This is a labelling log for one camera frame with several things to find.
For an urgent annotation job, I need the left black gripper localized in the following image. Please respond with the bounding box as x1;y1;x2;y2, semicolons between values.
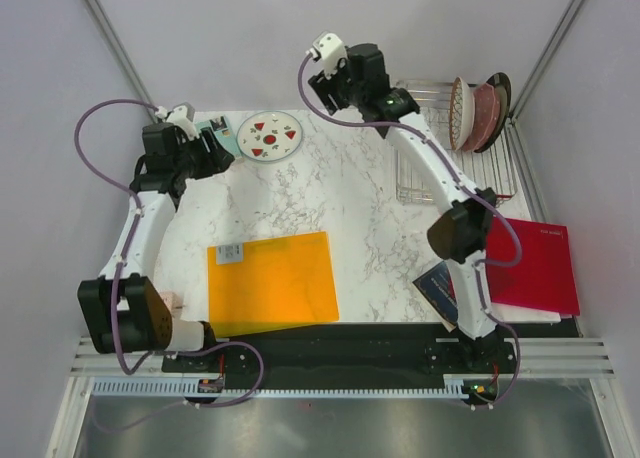
173;127;234;181

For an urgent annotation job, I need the brown rim floral plate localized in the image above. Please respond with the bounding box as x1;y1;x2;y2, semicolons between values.
449;77;475;150

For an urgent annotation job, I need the pink polka dot plate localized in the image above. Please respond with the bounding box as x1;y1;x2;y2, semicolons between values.
462;83;500;152

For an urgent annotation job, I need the dark rim beige plate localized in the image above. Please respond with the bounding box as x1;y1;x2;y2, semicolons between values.
474;72;512;154

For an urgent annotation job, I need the metal wire dish rack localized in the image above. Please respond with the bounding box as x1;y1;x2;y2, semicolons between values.
394;79;518;205

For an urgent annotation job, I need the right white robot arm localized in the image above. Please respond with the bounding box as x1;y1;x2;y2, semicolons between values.
297;33;499;372

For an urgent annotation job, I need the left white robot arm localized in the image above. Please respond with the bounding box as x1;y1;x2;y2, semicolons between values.
77;122;234;371

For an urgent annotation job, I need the teal book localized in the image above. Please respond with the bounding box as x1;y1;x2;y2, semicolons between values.
196;115;243;161

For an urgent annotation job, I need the white watermelon pattern plate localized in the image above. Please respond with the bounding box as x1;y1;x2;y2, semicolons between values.
236;111;304;163

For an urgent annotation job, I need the orange translucent plastic sheet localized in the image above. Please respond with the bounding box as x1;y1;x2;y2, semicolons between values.
207;231;339;338

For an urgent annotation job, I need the pink cube power socket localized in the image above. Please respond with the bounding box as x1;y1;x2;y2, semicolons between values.
159;291;183;318

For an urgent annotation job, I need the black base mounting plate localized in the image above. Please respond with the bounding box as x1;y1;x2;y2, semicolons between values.
162;323;516;389

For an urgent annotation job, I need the dark blue book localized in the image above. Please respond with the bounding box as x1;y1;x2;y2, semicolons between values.
413;261;458;330

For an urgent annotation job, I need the red translucent plastic sheet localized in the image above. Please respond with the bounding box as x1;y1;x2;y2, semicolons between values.
487;219;555;312

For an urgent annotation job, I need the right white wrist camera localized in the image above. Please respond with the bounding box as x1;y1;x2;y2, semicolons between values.
309;32;347;78

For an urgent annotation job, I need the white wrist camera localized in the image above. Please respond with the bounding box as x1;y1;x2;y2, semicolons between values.
154;102;199;141
309;32;347;78

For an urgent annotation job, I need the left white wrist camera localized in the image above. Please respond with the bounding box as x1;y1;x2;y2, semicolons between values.
154;102;199;141

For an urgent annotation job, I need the left aluminium frame post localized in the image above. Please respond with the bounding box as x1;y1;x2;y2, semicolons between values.
80;0;154;103

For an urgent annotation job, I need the aluminium frame post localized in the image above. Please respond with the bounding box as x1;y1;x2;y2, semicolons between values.
509;0;589;120
80;0;154;103

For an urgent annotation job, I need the right aluminium frame post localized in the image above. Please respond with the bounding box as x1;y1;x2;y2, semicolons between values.
509;0;589;120

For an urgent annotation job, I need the white slotted cable duct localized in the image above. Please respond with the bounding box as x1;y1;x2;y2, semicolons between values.
91;377;471;400

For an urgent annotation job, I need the aluminium front rail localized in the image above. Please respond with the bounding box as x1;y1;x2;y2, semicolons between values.
69;336;615;377

